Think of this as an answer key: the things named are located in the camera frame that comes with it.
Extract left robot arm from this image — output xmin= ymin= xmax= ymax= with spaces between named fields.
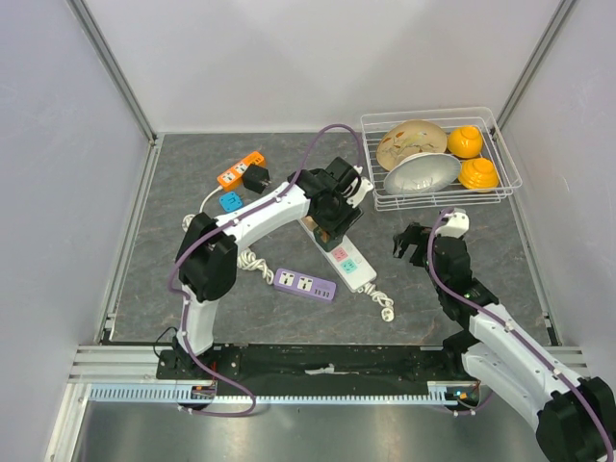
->
xmin=168 ymin=157 xmax=373 ymax=378

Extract slotted cable duct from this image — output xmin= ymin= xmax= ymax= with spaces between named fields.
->
xmin=89 ymin=384 xmax=457 ymax=406

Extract white strip coiled cord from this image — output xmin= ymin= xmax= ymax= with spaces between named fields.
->
xmin=358 ymin=283 xmax=397 ymax=322

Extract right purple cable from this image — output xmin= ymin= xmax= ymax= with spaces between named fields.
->
xmin=426 ymin=207 xmax=607 ymax=462

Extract grey white plate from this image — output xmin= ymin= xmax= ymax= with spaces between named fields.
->
xmin=383 ymin=152 xmax=461 ymax=195

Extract beige cube socket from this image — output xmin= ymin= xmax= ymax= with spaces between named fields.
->
xmin=301 ymin=217 xmax=317 ymax=232

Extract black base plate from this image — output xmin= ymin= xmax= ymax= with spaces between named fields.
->
xmin=156 ymin=336 xmax=475 ymax=397

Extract purple strip white cord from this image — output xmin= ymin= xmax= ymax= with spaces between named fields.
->
xmin=236 ymin=247 xmax=276 ymax=285

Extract purple power strip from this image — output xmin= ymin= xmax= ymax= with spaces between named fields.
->
xmin=272 ymin=269 xmax=337 ymax=302

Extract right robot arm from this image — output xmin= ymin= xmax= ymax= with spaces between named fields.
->
xmin=394 ymin=215 xmax=615 ymax=461

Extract white wire dish rack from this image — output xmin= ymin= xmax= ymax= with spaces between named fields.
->
xmin=360 ymin=107 xmax=523 ymax=212

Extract upper yellow bowl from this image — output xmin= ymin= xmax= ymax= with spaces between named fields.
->
xmin=447 ymin=125 xmax=483 ymax=159

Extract beige floral plate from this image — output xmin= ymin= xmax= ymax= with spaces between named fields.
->
xmin=376 ymin=119 xmax=448 ymax=171

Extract black cube socket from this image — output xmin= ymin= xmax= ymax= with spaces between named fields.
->
xmin=242 ymin=164 xmax=270 ymax=194

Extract blue cube socket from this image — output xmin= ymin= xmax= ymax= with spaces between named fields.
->
xmin=218 ymin=192 xmax=244 ymax=213

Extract white multicolour power strip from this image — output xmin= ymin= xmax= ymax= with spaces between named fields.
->
xmin=298 ymin=219 xmax=377 ymax=293

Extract lower yellow bowl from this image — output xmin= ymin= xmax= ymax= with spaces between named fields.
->
xmin=458 ymin=157 xmax=499 ymax=190

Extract orange power strip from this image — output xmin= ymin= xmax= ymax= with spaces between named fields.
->
xmin=217 ymin=151 xmax=266 ymax=193

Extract dark green cube socket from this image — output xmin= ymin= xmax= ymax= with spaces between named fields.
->
xmin=313 ymin=227 xmax=336 ymax=252

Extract yellow bowl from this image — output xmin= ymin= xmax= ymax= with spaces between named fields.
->
xmin=447 ymin=125 xmax=483 ymax=159
xmin=458 ymin=157 xmax=499 ymax=190

